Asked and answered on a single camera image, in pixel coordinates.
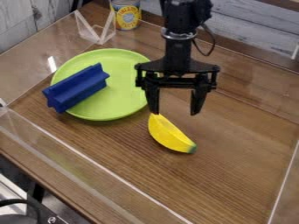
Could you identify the green plastic plate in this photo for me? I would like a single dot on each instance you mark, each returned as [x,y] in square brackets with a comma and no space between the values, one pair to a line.
[120,98]

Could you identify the clear acrylic corner bracket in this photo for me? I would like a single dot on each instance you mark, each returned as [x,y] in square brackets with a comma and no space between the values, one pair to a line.
[95,33]

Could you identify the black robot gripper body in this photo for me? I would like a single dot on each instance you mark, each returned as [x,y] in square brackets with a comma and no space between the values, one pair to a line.
[176,70]

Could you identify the yellow toy banana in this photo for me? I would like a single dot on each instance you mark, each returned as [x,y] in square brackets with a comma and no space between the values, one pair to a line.
[168,136]

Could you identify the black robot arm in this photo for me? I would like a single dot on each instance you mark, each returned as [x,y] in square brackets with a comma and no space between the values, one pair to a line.
[184,15]

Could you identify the clear acrylic front wall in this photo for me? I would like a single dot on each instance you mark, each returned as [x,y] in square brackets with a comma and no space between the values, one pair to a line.
[106,198]

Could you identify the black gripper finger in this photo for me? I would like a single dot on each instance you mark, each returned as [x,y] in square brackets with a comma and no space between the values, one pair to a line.
[202,87]
[152,95]

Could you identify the blue plastic block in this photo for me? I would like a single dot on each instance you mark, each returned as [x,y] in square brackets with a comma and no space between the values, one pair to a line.
[72,90]

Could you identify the black metal mount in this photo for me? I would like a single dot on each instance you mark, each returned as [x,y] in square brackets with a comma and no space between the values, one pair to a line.
[40,212]

